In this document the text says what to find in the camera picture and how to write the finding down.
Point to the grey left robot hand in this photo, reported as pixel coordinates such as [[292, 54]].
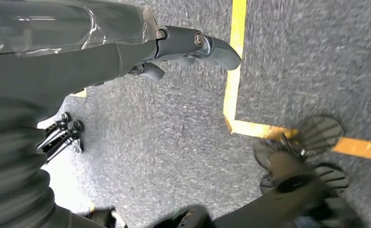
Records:
[[62, 63]]

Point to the black metal stand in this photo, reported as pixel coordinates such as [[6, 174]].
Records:
[[62, 135]]

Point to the yellow floor tape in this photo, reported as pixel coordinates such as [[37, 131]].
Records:
[[236, 63]]

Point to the dark robot leg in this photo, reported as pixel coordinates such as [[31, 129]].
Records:
[[283, 195]]

